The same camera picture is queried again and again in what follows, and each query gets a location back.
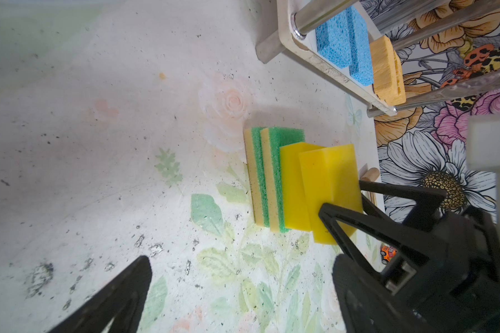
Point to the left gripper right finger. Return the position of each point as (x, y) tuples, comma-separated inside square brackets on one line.
[(366, 306)]

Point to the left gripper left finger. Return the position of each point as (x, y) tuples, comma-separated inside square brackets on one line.
[(118, 306)]

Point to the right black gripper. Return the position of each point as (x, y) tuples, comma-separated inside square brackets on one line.
[(450, 270)]

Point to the yellow sponge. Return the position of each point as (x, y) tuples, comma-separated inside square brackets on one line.
[(330, 175), (294, 199)]

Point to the green scrub sponge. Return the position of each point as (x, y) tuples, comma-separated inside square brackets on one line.
[(255, 166), (272, 139)]

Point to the blue sponge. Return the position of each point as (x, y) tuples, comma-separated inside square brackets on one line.
[(361, 60), (333, 41)]

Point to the white two-tier shelf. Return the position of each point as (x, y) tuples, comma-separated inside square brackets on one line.
[(406, 24)]

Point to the small toy car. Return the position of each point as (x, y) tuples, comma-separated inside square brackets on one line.
[(387, 253)]

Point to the small wooden mallet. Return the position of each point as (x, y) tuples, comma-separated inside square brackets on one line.
[(371, 175)]

